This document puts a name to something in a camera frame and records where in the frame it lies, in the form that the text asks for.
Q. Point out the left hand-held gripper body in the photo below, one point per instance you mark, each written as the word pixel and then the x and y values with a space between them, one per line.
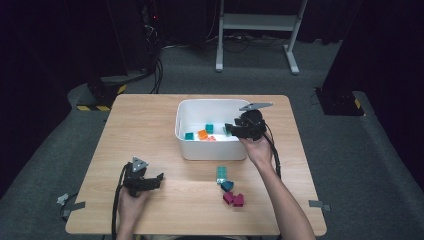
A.
pixel 136 178

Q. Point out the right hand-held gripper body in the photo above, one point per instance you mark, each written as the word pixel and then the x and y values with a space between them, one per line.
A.
pixel 251 125

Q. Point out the teal toy brick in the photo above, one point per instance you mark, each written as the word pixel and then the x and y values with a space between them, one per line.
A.
pixel 209 128
pixel 189 136
pixel 221 173

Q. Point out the salmon pink toy brick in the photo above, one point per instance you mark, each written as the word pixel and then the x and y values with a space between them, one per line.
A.
pixel 211 138

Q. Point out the white plastic bin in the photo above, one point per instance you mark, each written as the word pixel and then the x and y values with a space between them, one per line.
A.
pixel 213 151

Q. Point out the orange toy brick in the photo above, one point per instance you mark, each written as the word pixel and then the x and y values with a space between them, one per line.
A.
pixel 202 134

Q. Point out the dark blue toy brick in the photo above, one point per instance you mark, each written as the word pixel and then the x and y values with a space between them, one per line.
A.
pixel 227 185

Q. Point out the magenta sloped toy brick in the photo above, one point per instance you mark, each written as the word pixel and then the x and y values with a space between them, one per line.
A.
pixel 238 200
pixel 228 197

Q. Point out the person's right hand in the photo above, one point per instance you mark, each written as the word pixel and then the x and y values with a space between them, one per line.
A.
pixel 260 153

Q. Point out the person's left hand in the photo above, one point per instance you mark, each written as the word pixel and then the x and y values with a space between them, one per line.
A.
pixel 130 210

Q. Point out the flat teal toy brick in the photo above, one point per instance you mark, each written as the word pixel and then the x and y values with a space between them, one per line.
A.
pixel 221 173

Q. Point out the grey tape strip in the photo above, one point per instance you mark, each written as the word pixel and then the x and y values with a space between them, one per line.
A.
pixel 318 204
pixel 75 207

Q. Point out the black stand base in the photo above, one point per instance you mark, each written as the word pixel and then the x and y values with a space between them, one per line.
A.
pixel 336 103

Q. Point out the stand base with striped tape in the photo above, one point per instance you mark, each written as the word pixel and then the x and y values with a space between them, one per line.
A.
pixel 100 91

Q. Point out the white metal stand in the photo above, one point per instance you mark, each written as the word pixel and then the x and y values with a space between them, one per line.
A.
pixel 260 21

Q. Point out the black equipment rack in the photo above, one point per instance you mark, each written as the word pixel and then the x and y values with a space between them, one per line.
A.
pixel 133 40

